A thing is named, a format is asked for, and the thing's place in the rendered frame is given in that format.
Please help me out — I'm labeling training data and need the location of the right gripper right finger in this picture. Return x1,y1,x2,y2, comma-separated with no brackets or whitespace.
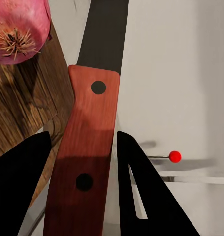
117,131,200,236

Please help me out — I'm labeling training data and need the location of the parer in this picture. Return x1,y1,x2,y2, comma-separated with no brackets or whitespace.
43,0,129,236

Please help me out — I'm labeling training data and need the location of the cutting board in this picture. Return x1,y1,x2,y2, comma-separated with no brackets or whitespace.
0,20,74,209

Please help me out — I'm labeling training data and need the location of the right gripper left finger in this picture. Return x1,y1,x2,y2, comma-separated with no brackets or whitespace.
0,131,52,236

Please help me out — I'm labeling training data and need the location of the vidalia onion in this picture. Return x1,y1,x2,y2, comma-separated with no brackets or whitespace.
0,0,52,65

